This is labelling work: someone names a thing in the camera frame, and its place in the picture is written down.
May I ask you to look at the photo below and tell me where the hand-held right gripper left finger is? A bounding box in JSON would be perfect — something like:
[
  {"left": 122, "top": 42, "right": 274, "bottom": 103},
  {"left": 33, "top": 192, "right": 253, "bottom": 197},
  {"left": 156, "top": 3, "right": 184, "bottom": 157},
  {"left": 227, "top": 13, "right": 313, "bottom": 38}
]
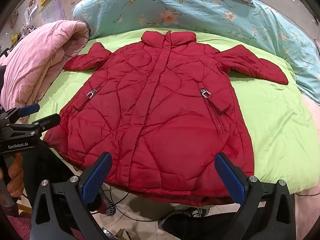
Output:
[{"left": 29, "top": 152, "right": 113, "bottom": 240}]

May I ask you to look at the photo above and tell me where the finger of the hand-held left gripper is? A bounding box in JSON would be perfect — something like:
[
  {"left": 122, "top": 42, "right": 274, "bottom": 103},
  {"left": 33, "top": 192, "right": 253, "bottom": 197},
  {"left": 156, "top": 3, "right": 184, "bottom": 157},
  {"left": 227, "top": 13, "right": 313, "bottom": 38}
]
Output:
[
  {"left": 0, "top": 103, "right": 40, "bottom": 125},
  {"left": 6, "top": 113, "right": 61, "bottom": 133}
]

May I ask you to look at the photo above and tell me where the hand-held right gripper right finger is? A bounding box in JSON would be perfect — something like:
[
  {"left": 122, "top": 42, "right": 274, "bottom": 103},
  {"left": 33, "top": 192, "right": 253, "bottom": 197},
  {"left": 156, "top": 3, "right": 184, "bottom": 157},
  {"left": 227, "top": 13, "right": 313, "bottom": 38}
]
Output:
[{"left": 214, "top": 152, "right": 297, "bottom": 240}]

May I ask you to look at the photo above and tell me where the red quilted jacket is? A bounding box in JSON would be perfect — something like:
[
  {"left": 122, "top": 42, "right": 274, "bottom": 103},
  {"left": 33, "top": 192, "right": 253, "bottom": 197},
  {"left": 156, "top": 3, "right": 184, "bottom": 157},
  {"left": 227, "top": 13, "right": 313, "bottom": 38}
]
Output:
[{"left": 43, "top": 31, "right": 288, "bottom": 207}]

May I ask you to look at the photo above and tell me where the person's left hand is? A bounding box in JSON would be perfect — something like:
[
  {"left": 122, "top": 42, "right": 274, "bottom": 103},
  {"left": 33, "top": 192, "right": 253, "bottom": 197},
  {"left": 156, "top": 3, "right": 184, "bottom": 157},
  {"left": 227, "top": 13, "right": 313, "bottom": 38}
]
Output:
[{"left": 0, "top": 152, "right": 25, "bottom": 201}]

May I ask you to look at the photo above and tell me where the red checkered shoe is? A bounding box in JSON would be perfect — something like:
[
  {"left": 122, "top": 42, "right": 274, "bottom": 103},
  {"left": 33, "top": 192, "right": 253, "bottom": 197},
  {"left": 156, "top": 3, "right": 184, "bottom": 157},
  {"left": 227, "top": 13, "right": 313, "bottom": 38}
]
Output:
[{"left": 94, "top": 194, "right": 117, "bottom": 217}]

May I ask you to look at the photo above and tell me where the pink quilt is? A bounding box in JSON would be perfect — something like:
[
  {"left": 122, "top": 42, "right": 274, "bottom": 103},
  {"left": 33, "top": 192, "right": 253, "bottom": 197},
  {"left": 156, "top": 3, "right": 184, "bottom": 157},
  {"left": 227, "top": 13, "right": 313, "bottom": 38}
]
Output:
[{"left": 0, "top": 20, "right": 90, "bottom": 110}]

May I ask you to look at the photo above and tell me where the dark patterned shoe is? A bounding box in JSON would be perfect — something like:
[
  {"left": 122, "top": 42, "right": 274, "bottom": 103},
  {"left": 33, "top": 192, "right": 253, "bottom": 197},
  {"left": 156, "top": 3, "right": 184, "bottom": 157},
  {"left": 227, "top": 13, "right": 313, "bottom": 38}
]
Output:
[{"left": 159, "top": 206, "right": 208, "bottom": 231}]

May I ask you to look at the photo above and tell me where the person's right leg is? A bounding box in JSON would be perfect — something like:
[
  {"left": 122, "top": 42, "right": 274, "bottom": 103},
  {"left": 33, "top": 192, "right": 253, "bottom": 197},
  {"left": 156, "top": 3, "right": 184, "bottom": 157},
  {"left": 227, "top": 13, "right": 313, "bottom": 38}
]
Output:
[{"left": 162, "top": 200, "right": 275, "bottom": 240}]

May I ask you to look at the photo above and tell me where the lime green bedsheet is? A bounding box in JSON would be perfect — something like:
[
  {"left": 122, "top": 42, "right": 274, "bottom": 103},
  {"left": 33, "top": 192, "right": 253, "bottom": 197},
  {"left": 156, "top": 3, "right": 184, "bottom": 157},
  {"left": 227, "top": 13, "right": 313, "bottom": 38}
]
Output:
[{"left": 26, "top": 27, "right": 320, "bottom": 198}]

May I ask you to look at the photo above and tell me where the pink rug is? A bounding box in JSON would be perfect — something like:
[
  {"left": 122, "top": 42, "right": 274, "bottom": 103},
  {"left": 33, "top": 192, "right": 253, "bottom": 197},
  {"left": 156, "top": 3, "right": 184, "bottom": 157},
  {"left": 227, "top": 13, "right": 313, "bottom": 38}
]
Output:
[{"left": 0, "top": 212, "right": 32, "bottom": 240}]

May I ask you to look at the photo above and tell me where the cluttered shelf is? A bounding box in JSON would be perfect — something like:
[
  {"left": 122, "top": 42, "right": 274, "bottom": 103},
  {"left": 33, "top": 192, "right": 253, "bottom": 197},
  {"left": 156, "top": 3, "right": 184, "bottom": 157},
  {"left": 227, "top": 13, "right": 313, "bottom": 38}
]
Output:
[{"left": 0, "top": 0, "right": 42, "bottom": 55}]

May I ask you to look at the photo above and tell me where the teal floral quilt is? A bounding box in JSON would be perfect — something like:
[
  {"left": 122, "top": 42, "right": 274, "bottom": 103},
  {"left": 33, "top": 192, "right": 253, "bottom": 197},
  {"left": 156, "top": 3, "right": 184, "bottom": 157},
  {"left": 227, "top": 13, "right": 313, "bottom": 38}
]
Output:
[{"left": 72, "top": 0, "right": 320, "bottom": 105}]

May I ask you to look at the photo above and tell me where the black cable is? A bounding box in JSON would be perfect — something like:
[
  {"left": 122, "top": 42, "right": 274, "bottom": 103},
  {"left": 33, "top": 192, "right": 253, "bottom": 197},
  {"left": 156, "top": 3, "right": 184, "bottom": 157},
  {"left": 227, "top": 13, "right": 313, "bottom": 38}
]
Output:
[{"left": 100, "top": 187, "right": 162, "bottom": 222}]

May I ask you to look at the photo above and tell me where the wall calendar poster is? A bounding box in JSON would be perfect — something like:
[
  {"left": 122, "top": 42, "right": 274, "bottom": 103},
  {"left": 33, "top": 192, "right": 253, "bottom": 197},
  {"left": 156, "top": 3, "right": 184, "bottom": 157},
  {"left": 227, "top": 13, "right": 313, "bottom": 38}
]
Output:
[{"left": 40, "top": 0, "right": 63, "bottom": 25}]

